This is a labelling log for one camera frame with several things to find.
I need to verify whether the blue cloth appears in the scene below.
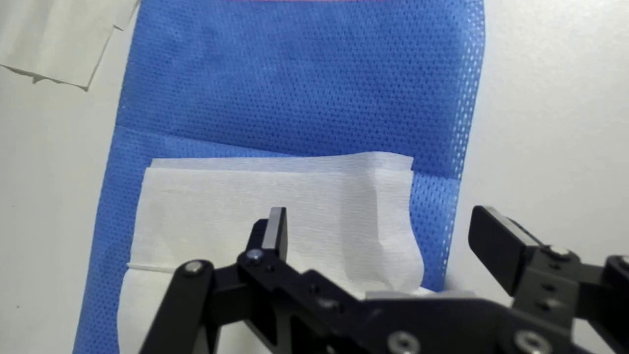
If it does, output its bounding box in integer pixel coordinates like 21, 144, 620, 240
70, 0, 489, 354

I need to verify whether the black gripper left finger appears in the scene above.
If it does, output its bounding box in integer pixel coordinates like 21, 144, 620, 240
135, 205, 359, 354

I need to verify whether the translucent white sheet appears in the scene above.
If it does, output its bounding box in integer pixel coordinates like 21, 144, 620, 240
0, 0, 141, 93

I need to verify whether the white paper napkin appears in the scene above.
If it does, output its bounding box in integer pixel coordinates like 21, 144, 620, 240
115, 150, 426, 354

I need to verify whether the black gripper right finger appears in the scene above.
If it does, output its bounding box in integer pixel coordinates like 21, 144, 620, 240
467, 205, 629, 350

